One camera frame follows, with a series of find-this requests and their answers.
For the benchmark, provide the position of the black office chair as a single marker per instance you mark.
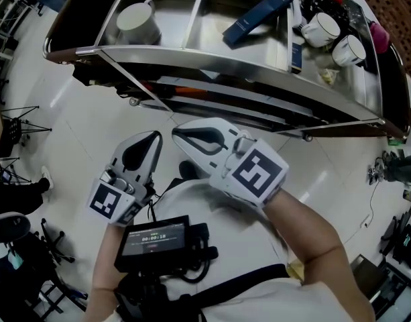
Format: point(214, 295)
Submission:
point(403, 243)

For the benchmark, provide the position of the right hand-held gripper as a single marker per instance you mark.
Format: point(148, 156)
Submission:
point(255, 171)

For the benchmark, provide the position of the person's black trousers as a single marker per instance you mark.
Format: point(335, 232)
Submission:
point(170, 186)

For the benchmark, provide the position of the white power strip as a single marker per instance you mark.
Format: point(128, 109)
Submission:
point(366, 220)

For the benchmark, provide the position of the yellow-green crumpled packet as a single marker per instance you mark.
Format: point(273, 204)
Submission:
point(327, 76)

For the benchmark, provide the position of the long dark blue box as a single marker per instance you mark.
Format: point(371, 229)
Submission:
point(255, 18)

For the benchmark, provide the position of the black tripod stand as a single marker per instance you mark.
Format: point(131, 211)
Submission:
point(25, 119)

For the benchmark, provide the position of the black plastic bag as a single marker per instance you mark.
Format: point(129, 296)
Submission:
point(326, 5)

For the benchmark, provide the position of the white tissue packet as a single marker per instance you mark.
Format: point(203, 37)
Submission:
point(210, 74)

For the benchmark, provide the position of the light wooden frame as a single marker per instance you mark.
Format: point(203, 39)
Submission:
point(295, 270)

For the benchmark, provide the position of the small dark blue box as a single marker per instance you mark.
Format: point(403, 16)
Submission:
point(295, 57)

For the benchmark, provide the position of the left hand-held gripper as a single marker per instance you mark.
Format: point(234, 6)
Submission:
point(106, 203)

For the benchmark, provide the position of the grey office chair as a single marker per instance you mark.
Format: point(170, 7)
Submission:
point(10, 226)

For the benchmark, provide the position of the white tube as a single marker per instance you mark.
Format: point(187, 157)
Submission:
point(297, 5)

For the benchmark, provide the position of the person's white shirt torso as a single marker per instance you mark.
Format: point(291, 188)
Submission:
point(238, 226)

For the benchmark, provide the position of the white mug with dark rim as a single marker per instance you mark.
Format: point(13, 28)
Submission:
point(320, 30)
point(349, 50)

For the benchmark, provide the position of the orange box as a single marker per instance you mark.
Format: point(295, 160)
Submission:
point(191, 91)

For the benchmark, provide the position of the pink cloth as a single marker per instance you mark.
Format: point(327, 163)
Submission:
point(379, 37)

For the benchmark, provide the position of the stainless steel shelf cart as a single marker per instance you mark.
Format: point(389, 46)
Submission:
point(225, 60)

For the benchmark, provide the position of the person's left forearm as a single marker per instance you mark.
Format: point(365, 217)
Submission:
point(103, 273)

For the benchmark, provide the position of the person's right forearm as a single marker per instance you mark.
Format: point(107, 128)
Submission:
point(299, 226)

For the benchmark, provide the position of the person's black shoe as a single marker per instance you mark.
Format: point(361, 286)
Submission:
point(189, 170)

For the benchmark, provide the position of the black chest monitor screen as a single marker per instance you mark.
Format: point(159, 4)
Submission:
point(153, 240)

